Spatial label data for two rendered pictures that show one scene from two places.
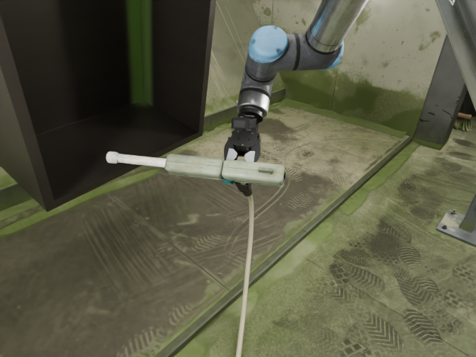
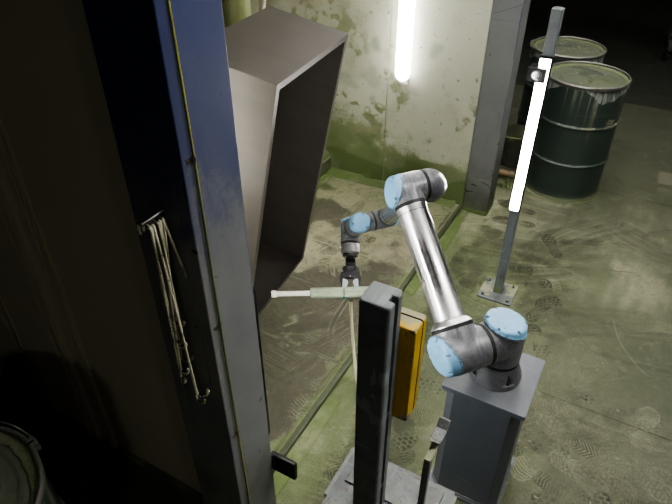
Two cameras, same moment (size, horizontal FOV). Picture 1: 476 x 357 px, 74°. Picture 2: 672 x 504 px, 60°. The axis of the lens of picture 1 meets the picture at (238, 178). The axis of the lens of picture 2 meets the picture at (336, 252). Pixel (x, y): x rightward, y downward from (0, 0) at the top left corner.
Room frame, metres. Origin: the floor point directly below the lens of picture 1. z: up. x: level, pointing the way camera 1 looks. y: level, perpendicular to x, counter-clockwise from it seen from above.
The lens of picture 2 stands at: (-1.27, 0.58, 2.29)
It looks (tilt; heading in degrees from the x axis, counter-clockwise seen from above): 36 degrees down; 346
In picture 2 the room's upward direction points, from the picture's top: straight up
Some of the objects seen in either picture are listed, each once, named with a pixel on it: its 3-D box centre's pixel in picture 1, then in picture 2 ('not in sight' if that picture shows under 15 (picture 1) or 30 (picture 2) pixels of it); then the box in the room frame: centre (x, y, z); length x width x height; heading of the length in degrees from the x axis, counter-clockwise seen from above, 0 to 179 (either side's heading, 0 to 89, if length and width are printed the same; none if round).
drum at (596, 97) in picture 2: not in sight; (573, 132); (2.20, -2.14, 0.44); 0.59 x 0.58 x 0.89; 151
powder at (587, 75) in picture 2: not in sight; (587, 76); (2.20, -2.14, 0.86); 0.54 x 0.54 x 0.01
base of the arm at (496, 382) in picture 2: not in sight; (496, 363); (0.03, -0.37, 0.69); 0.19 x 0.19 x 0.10
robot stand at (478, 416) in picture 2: not in sight; (482, 426); (0.03, -0.37, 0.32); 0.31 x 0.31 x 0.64; 47
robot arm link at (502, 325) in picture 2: not in sight; (501, 337); (0.02, -0.36, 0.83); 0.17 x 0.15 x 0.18; 98
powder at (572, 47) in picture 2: not in sight; (568, 48); (2.81, -2.37, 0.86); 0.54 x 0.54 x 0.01
